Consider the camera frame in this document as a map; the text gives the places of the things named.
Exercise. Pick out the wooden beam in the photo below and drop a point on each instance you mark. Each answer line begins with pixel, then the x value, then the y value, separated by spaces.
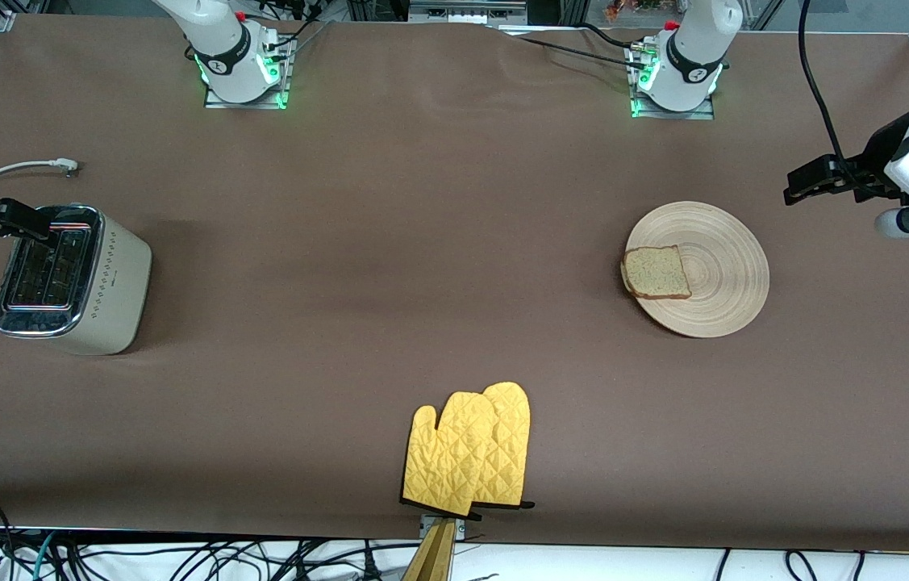
pixel 434 561

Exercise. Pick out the brown table cover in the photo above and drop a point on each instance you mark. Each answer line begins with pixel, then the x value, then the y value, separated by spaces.
pixel 422 202

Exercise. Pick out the aluminium frame profile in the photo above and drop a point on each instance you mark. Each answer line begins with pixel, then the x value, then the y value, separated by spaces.
pixel 2 18

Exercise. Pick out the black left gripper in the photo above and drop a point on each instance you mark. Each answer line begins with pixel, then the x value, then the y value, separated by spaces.
pixel 876 156

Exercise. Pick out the slice of brown bread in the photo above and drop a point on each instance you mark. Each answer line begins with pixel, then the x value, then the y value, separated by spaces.
pixel 656 274

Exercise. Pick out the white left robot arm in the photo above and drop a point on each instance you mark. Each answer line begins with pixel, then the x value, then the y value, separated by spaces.
pixel 696 48

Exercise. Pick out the small metal bracket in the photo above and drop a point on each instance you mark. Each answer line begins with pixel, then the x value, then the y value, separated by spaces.
pixel 425 524

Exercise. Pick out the beige chrome two-slot toaster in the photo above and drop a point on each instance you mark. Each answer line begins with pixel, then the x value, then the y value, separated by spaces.
pixel 115 282

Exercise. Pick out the yellow quilted oven mitt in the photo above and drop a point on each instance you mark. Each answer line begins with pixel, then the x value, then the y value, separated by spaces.
pixel 446 460
pixel 512 436

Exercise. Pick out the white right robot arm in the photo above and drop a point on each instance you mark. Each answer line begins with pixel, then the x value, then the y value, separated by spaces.
pixel 228 48

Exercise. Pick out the grey equipment box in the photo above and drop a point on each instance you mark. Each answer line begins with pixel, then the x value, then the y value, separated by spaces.
pixel 462 12

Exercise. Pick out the round light wooden plate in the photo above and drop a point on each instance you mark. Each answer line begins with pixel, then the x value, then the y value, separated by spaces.
pixel 728 266

